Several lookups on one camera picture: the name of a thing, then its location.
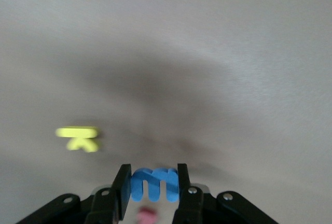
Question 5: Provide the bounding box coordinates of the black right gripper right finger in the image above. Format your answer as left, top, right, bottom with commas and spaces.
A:
171, 163, 208, 224

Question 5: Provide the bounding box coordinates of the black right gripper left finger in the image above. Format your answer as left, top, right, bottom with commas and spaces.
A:
85, 164, 133, 224

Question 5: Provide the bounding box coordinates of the blue foam letter E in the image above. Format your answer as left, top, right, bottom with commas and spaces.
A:
131, 167, 180, 203

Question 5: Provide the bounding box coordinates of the red foam letter I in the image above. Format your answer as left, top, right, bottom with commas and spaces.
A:
136, 207, 158, 224

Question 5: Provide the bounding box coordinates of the yellow foam letter K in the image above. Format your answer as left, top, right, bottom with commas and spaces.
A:
55, 127, 101, 153

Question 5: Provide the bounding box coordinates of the brown table cover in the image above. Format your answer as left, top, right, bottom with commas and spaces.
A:
0, 0, 332, 224

